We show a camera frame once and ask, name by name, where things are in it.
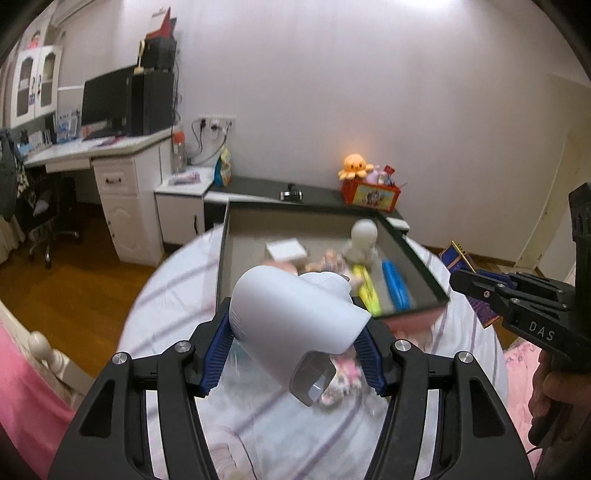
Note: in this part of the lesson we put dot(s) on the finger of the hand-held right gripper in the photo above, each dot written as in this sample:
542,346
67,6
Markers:
531,286
480,290

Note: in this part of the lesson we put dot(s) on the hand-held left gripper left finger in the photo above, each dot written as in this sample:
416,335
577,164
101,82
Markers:
217,355

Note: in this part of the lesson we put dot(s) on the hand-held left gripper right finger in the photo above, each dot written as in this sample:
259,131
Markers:
371,360

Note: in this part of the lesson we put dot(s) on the dark blue gold-trimmed box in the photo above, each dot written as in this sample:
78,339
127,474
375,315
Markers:
455,256

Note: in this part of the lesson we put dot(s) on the yellow highlighter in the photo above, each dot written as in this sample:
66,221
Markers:
367,290

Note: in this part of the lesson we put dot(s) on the white handheld device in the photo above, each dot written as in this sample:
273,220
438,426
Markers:
286,314

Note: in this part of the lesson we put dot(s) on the jointed doll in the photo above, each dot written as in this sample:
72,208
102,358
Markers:
325,265

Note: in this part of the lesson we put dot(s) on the white unpainted figurine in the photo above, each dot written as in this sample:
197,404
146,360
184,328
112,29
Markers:
362,240

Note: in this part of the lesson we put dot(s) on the pink storage box black rim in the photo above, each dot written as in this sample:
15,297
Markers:
240,230

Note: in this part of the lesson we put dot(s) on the small white box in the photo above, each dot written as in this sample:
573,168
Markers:
286,249

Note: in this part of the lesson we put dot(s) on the person's right hand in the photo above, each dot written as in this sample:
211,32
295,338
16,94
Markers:
554,397

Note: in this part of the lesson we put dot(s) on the pink printed card pack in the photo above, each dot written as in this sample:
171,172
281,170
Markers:
344,371

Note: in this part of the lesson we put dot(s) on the pink floral bedsheet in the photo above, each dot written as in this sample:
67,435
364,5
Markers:
519,383

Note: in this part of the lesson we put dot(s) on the round table striped cloth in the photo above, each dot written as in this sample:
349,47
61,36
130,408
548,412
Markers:
175,295

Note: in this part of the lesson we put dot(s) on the red printed toy box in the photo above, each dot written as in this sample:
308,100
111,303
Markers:
371,196

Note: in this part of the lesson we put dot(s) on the white low cabinet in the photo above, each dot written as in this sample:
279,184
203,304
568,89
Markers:
178,212

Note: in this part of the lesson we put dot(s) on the pink plush toy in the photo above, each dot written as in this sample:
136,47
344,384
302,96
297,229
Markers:
375,175

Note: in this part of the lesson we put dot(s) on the white desk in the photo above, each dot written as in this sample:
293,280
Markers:
134,217

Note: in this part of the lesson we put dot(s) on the orange octopus plush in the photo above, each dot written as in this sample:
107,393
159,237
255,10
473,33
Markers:
353,166

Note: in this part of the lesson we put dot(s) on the small black gadget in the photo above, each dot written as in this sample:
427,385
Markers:
291,191

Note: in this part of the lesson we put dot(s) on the printed papers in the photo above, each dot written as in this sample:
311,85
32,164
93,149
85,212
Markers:
184,177

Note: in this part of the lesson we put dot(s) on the blue yellow snack bag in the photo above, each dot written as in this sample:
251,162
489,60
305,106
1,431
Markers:
223,168

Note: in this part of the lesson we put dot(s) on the pink blanket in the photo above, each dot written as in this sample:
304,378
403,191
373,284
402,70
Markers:
27,406

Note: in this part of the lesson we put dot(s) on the bottle with orange cap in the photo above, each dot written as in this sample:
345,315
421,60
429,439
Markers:
179,152

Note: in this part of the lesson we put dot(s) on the black office chair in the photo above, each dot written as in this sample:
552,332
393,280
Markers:
44,203

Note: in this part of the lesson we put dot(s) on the pink book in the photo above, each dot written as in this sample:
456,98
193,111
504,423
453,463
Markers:
110,141

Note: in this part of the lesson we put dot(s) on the black keyboard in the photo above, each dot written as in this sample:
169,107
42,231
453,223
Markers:
104,134

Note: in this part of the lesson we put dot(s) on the black computer tower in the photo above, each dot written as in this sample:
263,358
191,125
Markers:
152,101

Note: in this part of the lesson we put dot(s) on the blue display box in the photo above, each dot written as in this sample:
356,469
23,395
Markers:
68,127

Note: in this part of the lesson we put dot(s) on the grey jacket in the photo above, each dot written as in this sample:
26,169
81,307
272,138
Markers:
9,170

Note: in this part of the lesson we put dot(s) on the black computer monitor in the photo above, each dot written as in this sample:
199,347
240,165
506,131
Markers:
106,97

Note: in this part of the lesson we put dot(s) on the black speaker box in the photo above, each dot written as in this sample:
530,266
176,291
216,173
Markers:
159,55

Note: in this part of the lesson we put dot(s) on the small gold trophy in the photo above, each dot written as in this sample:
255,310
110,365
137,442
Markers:
140,57

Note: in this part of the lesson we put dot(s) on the red folded card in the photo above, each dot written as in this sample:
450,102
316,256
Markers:
164,25

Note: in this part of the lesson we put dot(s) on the white glass-door cabinet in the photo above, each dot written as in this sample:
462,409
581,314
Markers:
39,50

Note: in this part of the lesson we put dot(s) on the small pink doll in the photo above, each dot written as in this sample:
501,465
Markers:
34,43

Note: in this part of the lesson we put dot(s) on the white bed frame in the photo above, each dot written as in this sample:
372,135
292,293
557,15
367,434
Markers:
39,344

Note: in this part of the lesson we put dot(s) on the white wall outlet strip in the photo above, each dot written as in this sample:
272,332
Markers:
219,123

